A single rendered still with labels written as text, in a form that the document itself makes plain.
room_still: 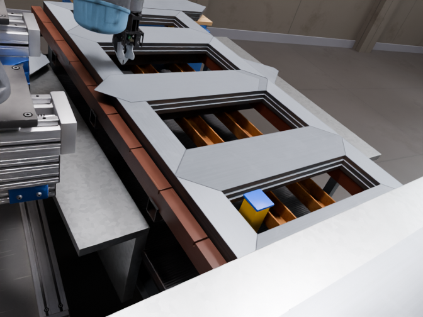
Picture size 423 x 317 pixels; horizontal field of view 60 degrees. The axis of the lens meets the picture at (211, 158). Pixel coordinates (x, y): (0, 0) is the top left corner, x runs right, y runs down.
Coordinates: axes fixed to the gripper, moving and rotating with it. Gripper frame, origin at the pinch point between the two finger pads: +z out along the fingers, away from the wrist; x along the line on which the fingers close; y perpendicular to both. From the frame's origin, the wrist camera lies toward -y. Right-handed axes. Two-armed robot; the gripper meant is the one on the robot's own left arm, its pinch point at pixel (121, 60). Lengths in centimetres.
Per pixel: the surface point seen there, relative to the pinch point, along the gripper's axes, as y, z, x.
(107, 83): 14.5, 0.9, -11.5
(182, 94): 25.1, 1.0, 12.3
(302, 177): 73, 4, 30
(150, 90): 20.7, 1.0, 1.6
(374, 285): 113, -20, -10
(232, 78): 16.1, 1.0, 42.9
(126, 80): 13.6, 0.9, -4.0
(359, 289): 112, -20, -14
